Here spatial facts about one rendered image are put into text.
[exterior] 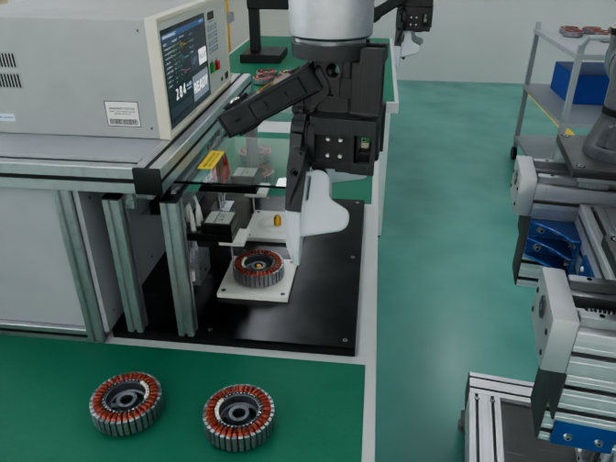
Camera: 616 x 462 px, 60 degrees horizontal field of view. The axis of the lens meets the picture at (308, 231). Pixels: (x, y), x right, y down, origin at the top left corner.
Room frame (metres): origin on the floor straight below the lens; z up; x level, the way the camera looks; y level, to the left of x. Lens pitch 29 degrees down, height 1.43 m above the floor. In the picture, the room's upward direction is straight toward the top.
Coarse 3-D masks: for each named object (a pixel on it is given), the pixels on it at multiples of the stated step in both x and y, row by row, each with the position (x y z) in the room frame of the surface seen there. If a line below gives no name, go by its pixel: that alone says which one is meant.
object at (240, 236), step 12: (216, 216) 1.00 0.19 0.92; (228, 216) 1.00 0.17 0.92; (204, 228) 0.97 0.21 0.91; (216, 228) 0.97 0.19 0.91; (228, 228) 0.96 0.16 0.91; (240, 228) 1.02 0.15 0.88; (192, 240) 0.97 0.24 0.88; (204, 240) 0.97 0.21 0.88; (216, 240) 0.96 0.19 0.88; (228, 240) 0.96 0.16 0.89; (240, 240) 0.97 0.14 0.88; (192, 252) 1.00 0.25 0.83
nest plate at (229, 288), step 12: (288, 264) 1.04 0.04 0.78; (228, 276) 0.99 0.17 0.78; (288, 276) 0.99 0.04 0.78; (228, 288) 0.94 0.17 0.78; (240, 288) 0.94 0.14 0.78; (252, 288) 0.94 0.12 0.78; (264, 288) 0.94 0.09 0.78; (276, 288) 0.94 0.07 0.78; (288, 288) 0.94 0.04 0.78; (264, 300) 0.91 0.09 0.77; (276, 300) 0.91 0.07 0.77
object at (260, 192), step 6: (204, 186) 1.22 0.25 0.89; (210, 186) 1.21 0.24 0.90; (216, 186) 1.21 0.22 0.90; (222, 186) 1.21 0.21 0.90; (228, 186) 1.21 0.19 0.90; (234, 186) 1.21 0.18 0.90; (216, 192) 1.22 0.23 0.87; (222, 192) 1.25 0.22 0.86; (234, 192) 1.21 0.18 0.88; (240, 192) 1.21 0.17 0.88; (246, 192) 1.20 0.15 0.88; (252, 192) 1.20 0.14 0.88; (258, 192) 1.21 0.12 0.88; (264, 192) 1.21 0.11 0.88; (216, 198) 1.22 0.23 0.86; (222, 198) 1.24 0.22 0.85; (222, 204) 1.24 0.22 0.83
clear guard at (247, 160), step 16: (208, 144) 1.04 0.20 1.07; (224, 144) 1.04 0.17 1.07; (240, 144) 1.04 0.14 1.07; (256, 144) 1.04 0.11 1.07; (272, 144) 1.04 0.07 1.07; (288, 144) 1.04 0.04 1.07; (192, 160) 0.95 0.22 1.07; (224, 160) 0.95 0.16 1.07; (240, 160) 0.95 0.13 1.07; (256, 160) 0.95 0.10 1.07; (272, 160) 0.95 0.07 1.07; (192, 176) 0.88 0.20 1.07; (208, 176) 0.88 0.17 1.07; (224, 176) 0.88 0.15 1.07; (240, 176) 0.88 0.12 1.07; (256, 176) 0.88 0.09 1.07; (272, 176) 0.88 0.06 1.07
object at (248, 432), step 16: (240, 384) 0.66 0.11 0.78; (208, 400) 0.63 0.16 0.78; (224, 400) 0.63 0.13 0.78; (240, 400) 0.64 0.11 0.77; (256, 400) 0.63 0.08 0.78; (208, 416) 0.59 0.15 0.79; (224, 416) 0.61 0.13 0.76; (256, 416) 0.59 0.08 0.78; (272, 416) 0.59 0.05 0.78; (208, 432) 0.57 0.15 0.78; (224, 432) 0.56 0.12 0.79; (240, 432) 0.56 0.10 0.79; (256, 432) 0.56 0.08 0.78; (224, 448) 0.55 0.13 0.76; (240, 448) 0.55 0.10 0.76
